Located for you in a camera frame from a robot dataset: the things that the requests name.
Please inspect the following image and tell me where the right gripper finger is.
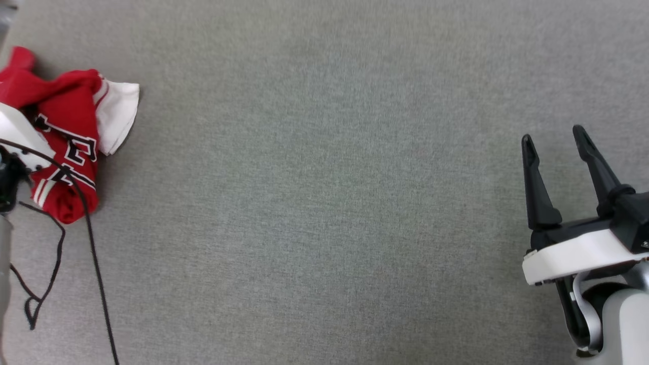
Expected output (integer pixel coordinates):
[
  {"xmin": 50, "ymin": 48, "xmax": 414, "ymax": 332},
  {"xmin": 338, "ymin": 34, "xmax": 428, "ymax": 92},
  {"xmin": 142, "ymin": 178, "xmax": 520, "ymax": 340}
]
[
  {"xmin": 573, "ymin": 125, "xmax": 622, "ymax": 219},
  {"xmin": 522, "ymin": 134, "xmax": 563, "ymax": 231}
]

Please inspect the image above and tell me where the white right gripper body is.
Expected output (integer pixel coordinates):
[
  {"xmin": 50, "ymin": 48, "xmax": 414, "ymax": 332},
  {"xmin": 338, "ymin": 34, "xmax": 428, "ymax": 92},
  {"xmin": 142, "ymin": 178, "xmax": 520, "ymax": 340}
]
[{"xmin": 522, "ymin": 218, "xmax": 649, "ymax": 286}]

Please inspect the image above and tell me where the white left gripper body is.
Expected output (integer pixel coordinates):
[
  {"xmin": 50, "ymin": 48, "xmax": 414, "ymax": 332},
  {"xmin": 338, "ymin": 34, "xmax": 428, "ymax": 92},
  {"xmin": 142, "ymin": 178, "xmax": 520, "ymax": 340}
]
[{"xmin": 0, "ymin": 102, "xmax": 56, "ymax": 172}]

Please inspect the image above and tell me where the red white basketball jersey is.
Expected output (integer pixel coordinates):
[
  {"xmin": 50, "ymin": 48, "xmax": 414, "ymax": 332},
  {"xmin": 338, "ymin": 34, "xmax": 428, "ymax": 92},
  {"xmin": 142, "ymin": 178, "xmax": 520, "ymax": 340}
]
[{"xmin": 0, "ymin": 47, "xmax": 140, "ymax": 225}]

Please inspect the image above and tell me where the thin black cable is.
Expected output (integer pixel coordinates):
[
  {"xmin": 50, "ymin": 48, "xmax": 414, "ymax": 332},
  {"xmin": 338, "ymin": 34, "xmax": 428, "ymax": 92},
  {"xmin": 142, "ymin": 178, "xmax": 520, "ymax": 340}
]
[
  {"xmin": 0, "ymin": 138, "xmax": 121, "ymax": 365},
  {"xmin": 9, "ymin": 201, "xmax": 66, "ymax": 331}
]

